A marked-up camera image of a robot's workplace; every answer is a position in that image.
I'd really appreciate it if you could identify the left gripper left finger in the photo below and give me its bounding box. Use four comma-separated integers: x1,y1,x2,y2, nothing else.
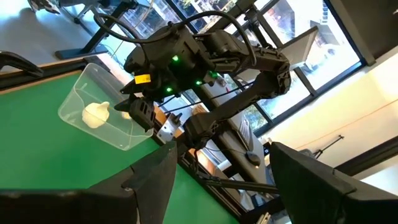
0,141,178,224

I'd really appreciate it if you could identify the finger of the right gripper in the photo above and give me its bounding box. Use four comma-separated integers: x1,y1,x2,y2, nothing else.
127,96,157,133
113,99,132,113

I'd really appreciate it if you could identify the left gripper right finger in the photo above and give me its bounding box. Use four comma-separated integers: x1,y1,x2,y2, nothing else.
269,141,398,224

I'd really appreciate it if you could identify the clear plastic bin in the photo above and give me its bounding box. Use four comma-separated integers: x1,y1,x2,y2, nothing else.
57,62,155,152

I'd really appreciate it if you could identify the black computer mouse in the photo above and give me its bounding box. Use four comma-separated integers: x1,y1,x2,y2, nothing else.
244,151,262,167

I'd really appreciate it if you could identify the black table strut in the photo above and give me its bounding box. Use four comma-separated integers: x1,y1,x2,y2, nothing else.
195,170,279,195

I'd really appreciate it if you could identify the person's shoe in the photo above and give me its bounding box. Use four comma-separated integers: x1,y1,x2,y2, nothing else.
27,0,62,15

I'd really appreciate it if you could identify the silver mount plate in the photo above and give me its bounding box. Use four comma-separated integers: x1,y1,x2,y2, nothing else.
155,112,183,144

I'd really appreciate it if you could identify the black desk leg frame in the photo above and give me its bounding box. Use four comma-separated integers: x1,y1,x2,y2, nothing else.
55,0,137,60

